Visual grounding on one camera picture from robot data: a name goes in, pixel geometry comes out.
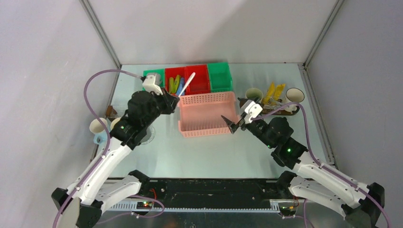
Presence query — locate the red bin with holder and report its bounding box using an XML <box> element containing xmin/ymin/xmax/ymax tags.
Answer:
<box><xmin>184</xmin><ymin>65</ymin><xmax>211</xmax><ymax>95</ymax></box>

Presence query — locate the white toothbrush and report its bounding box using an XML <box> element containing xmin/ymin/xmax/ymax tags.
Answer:
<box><xmin>182</xmin><ymin>72</ymin><xmax>196</xmax><ymax>95</ymax></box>

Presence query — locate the white mug blue handle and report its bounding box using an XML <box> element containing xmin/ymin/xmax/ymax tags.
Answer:
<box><xmin>89</xmin><ymin>118</ymin><xmax>110</xmax><ymax>145</ymax></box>

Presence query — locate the brown wooden toothbrush holder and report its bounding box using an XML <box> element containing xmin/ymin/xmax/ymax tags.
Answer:
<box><xmin>105</xmin><ymin>105</ymin><xmax>118</xmax><ymax>121</ymax></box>

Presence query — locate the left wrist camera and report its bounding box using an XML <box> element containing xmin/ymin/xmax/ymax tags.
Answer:
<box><xmin>142</xmin><ymin>73</ymin><xmax>163</xmax><ymax>95</ymax></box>

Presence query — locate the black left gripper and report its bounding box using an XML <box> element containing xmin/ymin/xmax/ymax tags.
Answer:
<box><xmin>142</xmin><ymin>87</ymin><xmax>180</xmax><ymax>128</ymax></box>

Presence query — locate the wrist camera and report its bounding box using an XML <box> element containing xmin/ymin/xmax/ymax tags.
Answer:
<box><xmin>142</xmin><ymin>73</ymin><xmax>163</xmax><ymax>95</ymax></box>
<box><xmin>240</xmin><ymin>99</ymin><xmax>263</xmax><ymax>124</ymax></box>

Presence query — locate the pink perforated basket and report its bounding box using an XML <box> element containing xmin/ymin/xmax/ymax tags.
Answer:
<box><xmin>178</xmin><ymin>91</ymin><xmax>240</xmax><ymax>137</ymax></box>

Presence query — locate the brown wooden oval tray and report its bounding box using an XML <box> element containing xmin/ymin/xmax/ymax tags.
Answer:
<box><xmin>260</xmin><ymin>106</ymin><xmax>300</xmax><ymax>116</ymax></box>

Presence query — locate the light green mug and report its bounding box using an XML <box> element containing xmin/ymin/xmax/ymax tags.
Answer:
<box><xmin>245</xmin><ymin>88</ymin><xmax>263</xmax><ymax>103</ymax></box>

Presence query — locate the red bin with toothpaste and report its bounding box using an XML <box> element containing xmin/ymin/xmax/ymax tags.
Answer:
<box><xmin>165</xmin><ymin>67</ymin><xmax>186</xmax><ymax>92</ymax></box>

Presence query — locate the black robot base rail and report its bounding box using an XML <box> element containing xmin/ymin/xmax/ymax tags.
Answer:
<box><xmin>138</xmin><ymin>178</ymin><xmax>296</xmax><ymax>209</ymax></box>

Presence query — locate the cream mug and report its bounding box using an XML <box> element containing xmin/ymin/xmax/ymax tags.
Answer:
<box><xmin>110</xmin><ymin>117</ymin><xmax>121</xmax><ymax>130</ymax></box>

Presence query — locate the green bin far right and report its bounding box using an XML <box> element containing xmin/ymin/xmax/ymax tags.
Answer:
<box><xmin>207</xmin><ymin>62</ymin><xmax>233</xmax><ymax>93</ymax></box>

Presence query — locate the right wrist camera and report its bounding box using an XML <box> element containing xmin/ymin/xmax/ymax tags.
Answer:
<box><xmin>240</xmin><ymin>99</ymin><xmax>263</xmax><ymax>124</ymax></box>

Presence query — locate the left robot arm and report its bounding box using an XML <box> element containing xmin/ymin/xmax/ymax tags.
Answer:
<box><xmin>51</xmin><ymin>89</ymin><xmax>180</xmax><ymax>228</ymax></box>

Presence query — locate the white mug dark rim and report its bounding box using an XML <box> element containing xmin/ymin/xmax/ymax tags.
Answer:
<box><xmin>284</xmin><ymin>88</ymin><xmax>305</xmax><ymax>113</ymax></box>

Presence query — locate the green bin with toothbrushes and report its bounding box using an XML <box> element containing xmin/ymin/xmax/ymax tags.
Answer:
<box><xmin>142</xmin><ymin>68</ymin><xmax>167</xmax><ymax>92</ymax></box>

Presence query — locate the green toothpaste tube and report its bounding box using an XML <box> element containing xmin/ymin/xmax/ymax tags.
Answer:
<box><xmin>173</xmin><ymin>75</ymin><xmax>181</xmax><ymax>92</ymax></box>
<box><xmin>168</xmin><ymin>77</ymin><xmax>176</xmax><ymax>94</ymax></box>

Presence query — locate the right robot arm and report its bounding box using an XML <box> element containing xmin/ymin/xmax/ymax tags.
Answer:
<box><xmin>223</xmin><ymin>99</ymin><xmax>385</xmax><ymax>228</ymax></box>

